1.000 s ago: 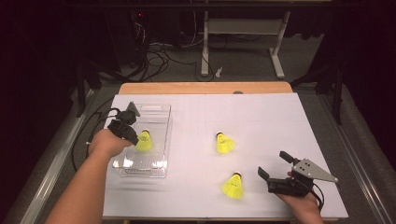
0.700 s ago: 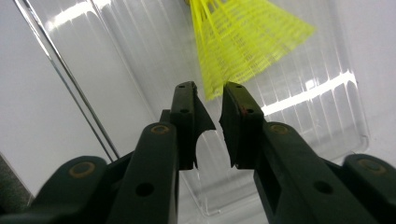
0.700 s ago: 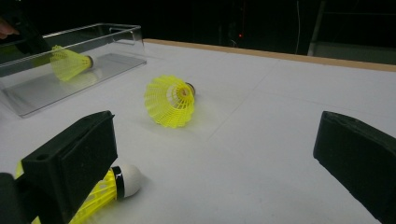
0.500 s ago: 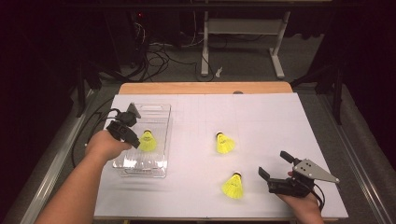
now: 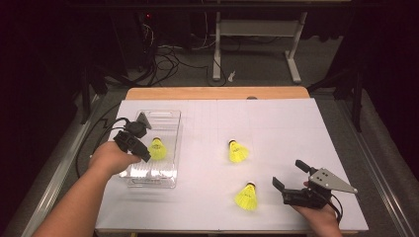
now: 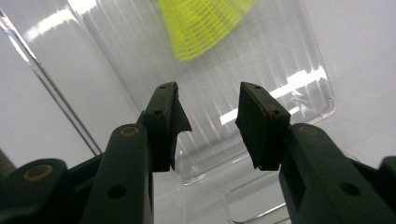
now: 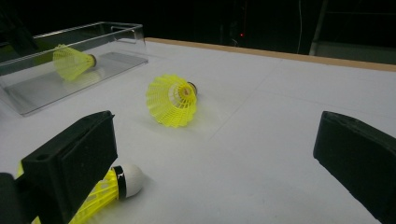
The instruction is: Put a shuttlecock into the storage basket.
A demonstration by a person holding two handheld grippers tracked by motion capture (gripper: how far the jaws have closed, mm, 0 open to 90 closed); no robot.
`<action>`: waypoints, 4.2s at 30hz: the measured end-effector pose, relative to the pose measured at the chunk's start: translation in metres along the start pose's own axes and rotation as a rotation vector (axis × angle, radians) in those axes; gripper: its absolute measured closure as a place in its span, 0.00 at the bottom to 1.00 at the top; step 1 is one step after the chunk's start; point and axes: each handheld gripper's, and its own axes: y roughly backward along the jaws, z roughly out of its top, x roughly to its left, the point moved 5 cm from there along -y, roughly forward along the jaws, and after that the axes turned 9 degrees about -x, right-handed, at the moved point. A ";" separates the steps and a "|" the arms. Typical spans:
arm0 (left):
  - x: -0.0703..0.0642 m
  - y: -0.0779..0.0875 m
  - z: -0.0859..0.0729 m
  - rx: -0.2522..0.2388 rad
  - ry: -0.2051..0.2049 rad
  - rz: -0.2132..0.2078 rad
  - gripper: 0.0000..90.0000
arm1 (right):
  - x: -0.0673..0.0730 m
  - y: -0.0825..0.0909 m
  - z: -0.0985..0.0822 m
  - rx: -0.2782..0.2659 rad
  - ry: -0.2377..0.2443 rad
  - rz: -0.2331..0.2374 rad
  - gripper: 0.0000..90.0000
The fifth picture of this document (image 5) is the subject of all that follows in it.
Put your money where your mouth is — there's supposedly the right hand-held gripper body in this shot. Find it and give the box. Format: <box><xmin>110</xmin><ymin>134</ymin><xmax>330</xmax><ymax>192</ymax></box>
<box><xmin>282</xmin><ymin>167</ymin><xmax>359</xmax><ymax>210</ymax></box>

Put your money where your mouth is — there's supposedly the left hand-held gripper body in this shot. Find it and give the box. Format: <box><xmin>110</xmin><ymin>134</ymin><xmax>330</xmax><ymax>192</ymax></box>
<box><xmin>113</xmin><ymin>112</ymin><xmax>153</xmax><ymax>153</ymax></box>

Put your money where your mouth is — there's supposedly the yellow plastic shuttlecock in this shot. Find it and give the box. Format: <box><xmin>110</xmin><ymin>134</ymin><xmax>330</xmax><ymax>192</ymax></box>
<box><xmin>147</xmin><ymin>136</ymin><xmax>168</xmax><ymax>162</ymax></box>
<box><xmin>233</xmin><ymin>181</ymin><xmax>259</xmax><ymax>212</ymax></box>
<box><xmin>227</xmin><ymin>138</ymin><xmax>250</xmax><ymax>164</ymax></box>

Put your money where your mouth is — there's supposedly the clear plastic container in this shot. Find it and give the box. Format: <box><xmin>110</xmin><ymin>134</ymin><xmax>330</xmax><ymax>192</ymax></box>
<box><xmin>118</xmin><ymin>109</ymin><xmax>183</xmax><ymax>190</ymax></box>

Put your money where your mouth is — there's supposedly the person's left hand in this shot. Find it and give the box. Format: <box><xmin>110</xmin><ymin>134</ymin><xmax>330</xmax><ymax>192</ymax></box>
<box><xmin>88</xmin><ymin>141</ymin><xmax>142</xmax><ymax>181</ymax></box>

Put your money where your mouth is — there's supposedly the person's right hand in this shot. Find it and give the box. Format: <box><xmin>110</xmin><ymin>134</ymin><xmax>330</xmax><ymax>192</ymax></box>
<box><xmin>291</xmin><ymin>200</ymin><xmax>341</xmax><ymax>232</ymax></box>

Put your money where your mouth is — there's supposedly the white table cover sheet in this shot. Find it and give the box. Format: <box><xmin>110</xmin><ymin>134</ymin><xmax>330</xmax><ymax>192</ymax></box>
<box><xmin>94</xmin><ymin>98</ymin><xmax>370</xmax><ymax>233</ymax></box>

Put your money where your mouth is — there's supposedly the black metal stand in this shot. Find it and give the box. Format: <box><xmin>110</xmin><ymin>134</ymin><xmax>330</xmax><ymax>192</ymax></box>
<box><xmin>307</xmin><ymin>62</ymin><xmax>365</xmax><ymax>132</ymax></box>
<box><xmin>78</xmin><ymin>63</ymin><xmax>110</xmax><ymax>125</ymax></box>

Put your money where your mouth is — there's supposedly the black computer tower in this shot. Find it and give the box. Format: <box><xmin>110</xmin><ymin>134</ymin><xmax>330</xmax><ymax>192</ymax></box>
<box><xmin>110</xmin><ymin>9</ymin><xmax>159</xmax><ymax>72</ymax></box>

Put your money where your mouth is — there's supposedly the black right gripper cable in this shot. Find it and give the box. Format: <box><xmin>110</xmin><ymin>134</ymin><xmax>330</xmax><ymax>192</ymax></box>
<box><xmin>329</xmin><ymin>194</ymin><xmax>344</xmax><ymax>225</ymax></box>

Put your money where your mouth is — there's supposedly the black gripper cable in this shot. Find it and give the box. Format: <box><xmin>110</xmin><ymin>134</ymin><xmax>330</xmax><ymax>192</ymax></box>
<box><xmin>329</xmin><ymin>194</ymin><xmax>344</xmax><ymax>225</ymax></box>
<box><xmin>74</xmin><ymin>102</ymin><xmax>131</xmax><ymax>179</ymax></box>

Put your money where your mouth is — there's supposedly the aluminium floor rail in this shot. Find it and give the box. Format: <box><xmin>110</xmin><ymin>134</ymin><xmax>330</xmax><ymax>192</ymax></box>
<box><xmin>19</xmin><ymin>93</ymin><xmax>103</xmax><ymax>237</ymax></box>
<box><xmin>337</xmin><ymin>98</ymin><xmax>413</xmax><ymax>237</ymax></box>

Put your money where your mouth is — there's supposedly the tangle of black floor cables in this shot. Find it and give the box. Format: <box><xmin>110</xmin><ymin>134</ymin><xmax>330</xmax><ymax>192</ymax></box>
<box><xmin>125</xmin><ymin>42</ymin><xmax>211</xmax><ymax>88</ymax></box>

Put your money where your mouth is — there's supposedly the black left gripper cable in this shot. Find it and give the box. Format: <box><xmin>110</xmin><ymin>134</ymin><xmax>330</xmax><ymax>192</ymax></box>
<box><xmin>74</xmin><ymin>102</ymin><xmax>131</xmax><ymax>179</ymax></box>

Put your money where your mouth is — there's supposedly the white metal desk frame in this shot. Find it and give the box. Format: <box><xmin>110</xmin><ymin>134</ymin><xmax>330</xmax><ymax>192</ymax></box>
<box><xmin>210</xmin><ymin>9</ymin><xmax>309</xmax><ymax>85</ymax></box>

